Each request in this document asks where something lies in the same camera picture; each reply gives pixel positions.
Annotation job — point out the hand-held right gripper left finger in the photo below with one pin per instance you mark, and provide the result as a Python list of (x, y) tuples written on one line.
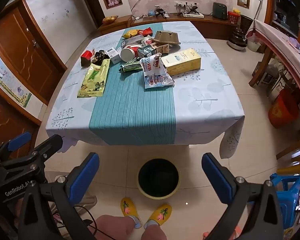
[(86, 177)]

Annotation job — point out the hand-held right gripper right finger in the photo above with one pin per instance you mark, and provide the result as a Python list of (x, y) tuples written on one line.
[(216, 178)]

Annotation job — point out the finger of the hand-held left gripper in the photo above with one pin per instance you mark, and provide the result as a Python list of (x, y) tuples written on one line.
[(48, 145), (18, 139)]

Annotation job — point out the round black trash bin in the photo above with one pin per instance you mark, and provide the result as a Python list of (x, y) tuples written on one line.
[(158, 177)]

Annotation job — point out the small red box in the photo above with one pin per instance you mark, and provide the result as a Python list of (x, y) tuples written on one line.
[(86, 58)]

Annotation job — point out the black gold wrapper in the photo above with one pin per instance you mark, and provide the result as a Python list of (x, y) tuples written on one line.
[(98, 56)]

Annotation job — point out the yellow snack packet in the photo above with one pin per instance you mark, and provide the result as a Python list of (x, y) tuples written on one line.
[(130, 33)]

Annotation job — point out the red snack packet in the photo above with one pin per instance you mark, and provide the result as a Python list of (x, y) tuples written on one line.
[(145, 31)]

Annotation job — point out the wooden door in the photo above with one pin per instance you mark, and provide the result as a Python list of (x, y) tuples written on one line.
[(22, 52), (5, 127)]

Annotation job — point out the yellow embroidered slipper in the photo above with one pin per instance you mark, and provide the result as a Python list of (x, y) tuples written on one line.
[(128, 208), (160, 213)]

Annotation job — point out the person's left leg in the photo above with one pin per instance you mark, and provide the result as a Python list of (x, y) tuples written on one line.
[(112, 228)]

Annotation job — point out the person's leg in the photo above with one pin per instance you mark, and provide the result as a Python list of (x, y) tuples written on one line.
[(153, 233), (112, 228)]

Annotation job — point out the blue plastic stool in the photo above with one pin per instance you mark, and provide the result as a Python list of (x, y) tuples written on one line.
[(287, 197)]

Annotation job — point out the green snack bag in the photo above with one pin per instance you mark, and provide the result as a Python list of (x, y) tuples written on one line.
[(93, 80)]

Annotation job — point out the person's right leg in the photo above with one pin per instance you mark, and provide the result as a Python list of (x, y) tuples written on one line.
[(153, 233)]

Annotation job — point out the light blue teal printed tablecloth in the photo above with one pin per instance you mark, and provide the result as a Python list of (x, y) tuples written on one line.
[(202, 92)]

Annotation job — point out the orange red bucket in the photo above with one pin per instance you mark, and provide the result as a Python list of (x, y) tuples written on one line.
[(282, 112)]

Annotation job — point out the small white box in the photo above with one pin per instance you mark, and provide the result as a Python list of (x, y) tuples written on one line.
[(113, 55)]

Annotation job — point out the green tube wrapper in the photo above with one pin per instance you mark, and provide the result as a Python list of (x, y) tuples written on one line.
[(132, 67)]

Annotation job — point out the white blue plastic bag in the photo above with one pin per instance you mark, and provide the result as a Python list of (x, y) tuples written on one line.
[(155, 77)]

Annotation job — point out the red white paper cup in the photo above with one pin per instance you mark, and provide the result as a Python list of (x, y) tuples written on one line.
[(130, 53)]

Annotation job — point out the yellow cardboard box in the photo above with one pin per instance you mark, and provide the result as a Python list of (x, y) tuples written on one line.
[(182, 61)]

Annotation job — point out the dark green box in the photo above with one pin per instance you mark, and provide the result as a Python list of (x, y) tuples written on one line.
[(146, 51)]

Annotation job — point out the small wooden drawer cabinet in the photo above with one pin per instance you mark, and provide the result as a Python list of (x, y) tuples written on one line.
[(115, 27)]

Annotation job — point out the white bucket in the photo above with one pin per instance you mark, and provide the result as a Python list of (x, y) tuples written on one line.
[(253, 46)]

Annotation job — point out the yellow fruit basket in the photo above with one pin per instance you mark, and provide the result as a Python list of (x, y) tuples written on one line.
[(110, 20)]

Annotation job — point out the small brown box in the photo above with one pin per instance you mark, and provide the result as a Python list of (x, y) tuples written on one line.
[(163, 48)]

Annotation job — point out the black electric pressure cooker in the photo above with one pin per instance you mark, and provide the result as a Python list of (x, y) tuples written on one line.
[(237, 40)]

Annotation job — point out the brown cardboard tray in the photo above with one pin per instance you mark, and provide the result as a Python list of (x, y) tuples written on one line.
[(166, 38)]

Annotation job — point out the long wooden television cabinet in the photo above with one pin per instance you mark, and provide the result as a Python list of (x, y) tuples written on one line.
[(210, 27)]

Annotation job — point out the pink floral tablecloth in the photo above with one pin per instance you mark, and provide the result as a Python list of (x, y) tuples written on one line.
[(277, 40)]

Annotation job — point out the red basket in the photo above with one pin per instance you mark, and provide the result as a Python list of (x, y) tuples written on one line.
[(233, 17)]

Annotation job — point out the white set-top box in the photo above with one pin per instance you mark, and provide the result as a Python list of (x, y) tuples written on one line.
[(193, 15)]

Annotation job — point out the dark green appliance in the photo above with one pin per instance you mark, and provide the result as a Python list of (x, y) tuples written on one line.
[(219, 11)]

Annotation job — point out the small blue teapot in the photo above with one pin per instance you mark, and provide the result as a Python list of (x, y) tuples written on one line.
[(151, 12)]

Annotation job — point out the children's wall poster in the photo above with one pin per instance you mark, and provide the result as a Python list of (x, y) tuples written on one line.
[(5, 80)]

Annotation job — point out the wall power outlets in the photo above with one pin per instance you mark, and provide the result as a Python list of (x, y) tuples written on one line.
[(186, 4)]

